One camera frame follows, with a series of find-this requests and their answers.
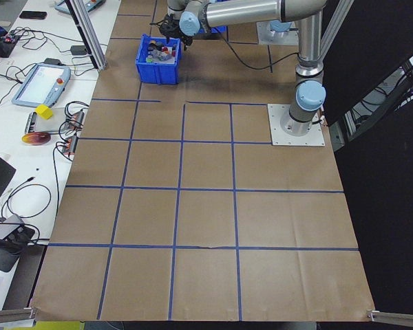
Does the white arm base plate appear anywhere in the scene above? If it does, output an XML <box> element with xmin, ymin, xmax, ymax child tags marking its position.
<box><xmin>256</xmin><ymin>21</ymin><xmax>301</xmax><ymax>46</ymax></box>
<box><xmin>266</xmin><ymin>102</ymin><xmax>326</xmax><ymax>147</ymax></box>

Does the aluminium corner rail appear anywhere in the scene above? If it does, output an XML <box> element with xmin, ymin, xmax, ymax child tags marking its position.
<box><xmin>0</xmin><ymin>307</ymin><xmax>38</xmax><ymax>327</ymax></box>
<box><xmin>366</xmin><ymin>308</ymin><xmax>413</xmax><ymax>324</ymax></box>

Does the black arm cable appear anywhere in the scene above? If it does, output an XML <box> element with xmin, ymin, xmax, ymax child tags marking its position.
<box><xmin>220</xmin><ymin>32</ymin><xmax>300</xmax><ymax>68</ymax></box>

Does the blue grey teach pendant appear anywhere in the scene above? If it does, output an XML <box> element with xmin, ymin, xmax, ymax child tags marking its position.
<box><xmin>11</xmin><ymin>63</ymin><xmax>72</xmax><ymax>108</ymax></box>
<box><xmin>53</xmin><ymin>0</ymin><xmax>107</xmax><ymax>15</ymax></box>

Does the black smartphone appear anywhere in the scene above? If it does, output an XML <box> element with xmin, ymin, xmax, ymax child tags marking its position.
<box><xmin>19</xmin><ymin>10</ymin><xmax>48</xmax><ymax>20</ymax></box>

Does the blue bin of coloured buttons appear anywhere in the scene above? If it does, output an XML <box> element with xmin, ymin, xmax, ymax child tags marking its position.
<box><xmin>134</xmin><ymin>33</ymin><xmax>182</xmax><ymax>86</ymax></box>

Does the yellow cube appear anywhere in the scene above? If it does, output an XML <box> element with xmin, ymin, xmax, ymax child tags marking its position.
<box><xmin>34</xmin><ymin>104</ymin><xmax>53</xmax><ymax>120</ymax></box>

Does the orange red round disc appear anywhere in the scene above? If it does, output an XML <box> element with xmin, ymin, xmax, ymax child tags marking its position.
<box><xmin>21</xmin><ymin>132</ymin><xmax>52</xmax><ymax>145</ymax></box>

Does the black orange cable adapter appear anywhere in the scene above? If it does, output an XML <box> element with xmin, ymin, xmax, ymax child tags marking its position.
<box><xmin>63</xmin><ymin>109</ymin><xmax>89</xmax><ymax>130</ymax></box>
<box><xmin>56</xmin><ymin>134</ymin><xmax>79</xmax><ymax>157</ymax></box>

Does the yellow green sheet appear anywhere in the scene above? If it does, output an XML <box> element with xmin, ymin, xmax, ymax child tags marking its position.
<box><xmin>0</xmin><ymin>320</ymin><xmax>85</xmax><ymax>330</ymax></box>

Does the blue bin of black cylinders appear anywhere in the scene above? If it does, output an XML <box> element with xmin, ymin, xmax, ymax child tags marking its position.
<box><xmin>196</xmin><ymin>24</ymin><xmax>228</xmax><ymax>36</ymax></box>

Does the small grey device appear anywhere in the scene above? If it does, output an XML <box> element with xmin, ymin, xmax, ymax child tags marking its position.
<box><xmin>23</xmin><ymin>111</ymin><xmax>39</xmax><ymax>134</ymax></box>

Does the aluminium profile post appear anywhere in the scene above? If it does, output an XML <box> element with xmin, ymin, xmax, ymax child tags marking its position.
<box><xmin>63</xmin><ymin>0</ymin><xmax>108</xmax><ymax>72</ymax></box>

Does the black looped cable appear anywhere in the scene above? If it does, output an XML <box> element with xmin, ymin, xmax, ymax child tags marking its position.
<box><xmin>0</xmin><ymin>175</ymin><xmax>53</xmax><ymax>221</ymax></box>

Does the grey usb hub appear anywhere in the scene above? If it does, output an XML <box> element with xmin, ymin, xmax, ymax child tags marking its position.
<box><xmin>0</xmin><ymin>213</ymin><xmax>25</xmax><ymax>241</ymax></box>

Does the black frame cover panel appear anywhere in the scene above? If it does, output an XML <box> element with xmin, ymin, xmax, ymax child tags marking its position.
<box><xmin>321</xmin><ymin>0</ymin><xmax>413</xmax><ymax>125</ymax></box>
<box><xmin>332</xmin><ymin>85</ymin><xmax>413</xmax><ymax>325</ymax></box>

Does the metal frame bar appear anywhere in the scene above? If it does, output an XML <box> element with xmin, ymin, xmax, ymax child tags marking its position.
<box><xmin>328</xmin><ymin>111</ymin><xmax>359</xmax><ymax>153</ymax></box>
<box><xmin>319</xmin><ymin>0</ymin><xmax>354</xmax><ymax>63</ymax></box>

